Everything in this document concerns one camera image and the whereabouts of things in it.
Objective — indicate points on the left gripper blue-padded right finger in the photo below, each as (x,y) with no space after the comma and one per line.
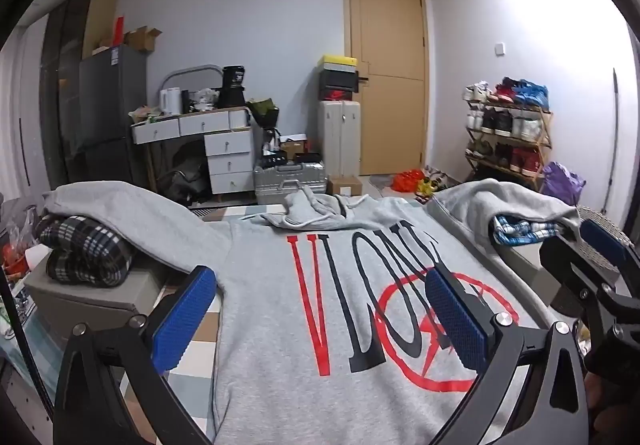
(551,407)

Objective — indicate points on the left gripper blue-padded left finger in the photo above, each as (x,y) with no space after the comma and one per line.
(89,407)

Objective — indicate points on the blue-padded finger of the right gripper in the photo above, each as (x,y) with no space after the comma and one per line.
(560,249)
(609,246)

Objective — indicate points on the grey printed hoodie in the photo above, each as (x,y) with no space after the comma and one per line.
(325,334)

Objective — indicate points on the person's right hand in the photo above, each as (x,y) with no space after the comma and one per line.
(614,411)

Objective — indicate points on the checkered bed sheet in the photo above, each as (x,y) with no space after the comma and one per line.
(192,378)

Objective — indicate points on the blue white plaid garment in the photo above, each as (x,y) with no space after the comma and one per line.
(512,232)

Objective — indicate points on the purple bag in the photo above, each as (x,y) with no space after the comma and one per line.
(561,183)

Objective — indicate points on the grey storage box left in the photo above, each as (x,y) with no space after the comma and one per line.
(63,306)

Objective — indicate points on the black white plaid garment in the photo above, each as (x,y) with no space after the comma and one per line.
(84,251)

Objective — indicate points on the wooden shoe rack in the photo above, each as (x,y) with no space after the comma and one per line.
(509,131)

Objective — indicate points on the orange red bag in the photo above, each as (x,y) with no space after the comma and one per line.
(407,181)

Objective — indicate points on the silver aluminium suitcase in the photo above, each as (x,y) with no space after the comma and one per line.
(273,184)

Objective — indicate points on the white drawer desk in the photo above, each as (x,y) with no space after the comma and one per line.
(227,138)

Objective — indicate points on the white electric kettle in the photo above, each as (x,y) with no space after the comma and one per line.
(171,101)

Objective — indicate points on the small cardboard box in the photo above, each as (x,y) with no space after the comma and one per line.
(348,186)

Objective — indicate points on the dark grey refrigerator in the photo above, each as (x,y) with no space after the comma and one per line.
(112,84)

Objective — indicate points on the black coffee machine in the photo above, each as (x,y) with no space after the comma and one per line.
(231,92)

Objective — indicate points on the white tall cabinet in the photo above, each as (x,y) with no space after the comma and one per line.
(340,137)

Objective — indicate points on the stacked shoe boxes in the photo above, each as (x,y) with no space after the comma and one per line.
(338,77)

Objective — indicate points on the open cardboard box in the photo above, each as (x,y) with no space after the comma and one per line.
(142,39)

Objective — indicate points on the wooden door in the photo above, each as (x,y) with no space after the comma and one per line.
(388,38)

